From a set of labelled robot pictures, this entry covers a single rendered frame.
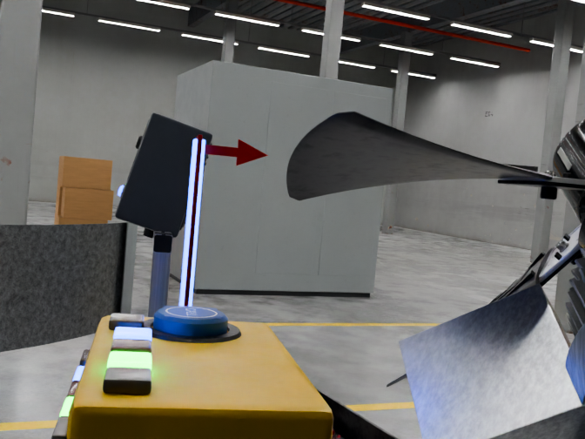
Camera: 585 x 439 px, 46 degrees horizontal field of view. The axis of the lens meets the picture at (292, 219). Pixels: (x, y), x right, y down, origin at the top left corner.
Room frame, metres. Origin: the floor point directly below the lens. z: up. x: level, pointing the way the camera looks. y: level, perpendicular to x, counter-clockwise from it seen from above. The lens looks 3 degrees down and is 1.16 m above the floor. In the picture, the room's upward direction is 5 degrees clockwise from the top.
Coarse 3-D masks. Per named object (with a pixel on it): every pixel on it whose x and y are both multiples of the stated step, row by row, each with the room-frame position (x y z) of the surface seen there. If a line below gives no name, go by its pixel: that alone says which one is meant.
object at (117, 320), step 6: (114, 318) 0.36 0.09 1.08; (120, 318) 0.36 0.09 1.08; (126, 318) 0.37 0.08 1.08; (132, 318) 0.37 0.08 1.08; (138, 318) 0.37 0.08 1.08; (144, 318) 0.37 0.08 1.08; (114, 324) 0.36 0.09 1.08; (120, 324) 0.36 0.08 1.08; (126, 324) 0.36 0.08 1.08; (132, 324) 0.36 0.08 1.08; (138, 324) 0.36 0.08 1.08
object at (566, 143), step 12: (576, 132) 0.73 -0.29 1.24; (564, 144) 0.74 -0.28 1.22; (576, 144) 0.72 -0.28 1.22; (576, 156) 0.72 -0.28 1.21; (564, 168) 0.73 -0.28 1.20; (576, 168) 0.71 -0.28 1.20; (564, 192) 0.75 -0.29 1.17; (576, 192) 0.71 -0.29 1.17; (576, 204) 0.71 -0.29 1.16; (576, 216) 0.72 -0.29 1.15
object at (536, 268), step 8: (552, 248) 0.82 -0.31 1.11; (544, 256) 0.80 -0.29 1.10; (536, 264) 0.80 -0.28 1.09; (544, 264) 0.78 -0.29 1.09; (528, 272) 0.80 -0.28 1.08; (536, 272) 0.76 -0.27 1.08; (520, 280) 0.79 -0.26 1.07; (528, 280) 0.76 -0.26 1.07; (536, 280) 0.74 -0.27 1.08; (512, 288) 0.79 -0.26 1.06; (520, 288) 0.76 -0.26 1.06; (496, 296) 0.84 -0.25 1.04; (504, 296) 0.79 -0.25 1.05; (400, 376) 0.81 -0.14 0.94; (392, 384) 0.83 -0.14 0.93
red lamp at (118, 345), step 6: (114, 342) 0.31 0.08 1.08; (120, 342) 0.31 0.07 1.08; (126, 342) 0.31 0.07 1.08; (132, 342) 0.31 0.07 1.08; (138, 342) 0.32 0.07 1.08; (144, 342) 0.32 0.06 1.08; (150, 342) 0.32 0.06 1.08; (114, 348) 0.30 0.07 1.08; (120, 348) 0.30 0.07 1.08; (126, 348) 0.31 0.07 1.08; (132, 348) 0.31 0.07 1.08; (138, 348) 0.31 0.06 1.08; (144, 348) 0.31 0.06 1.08; (150, 348) 0.31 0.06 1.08
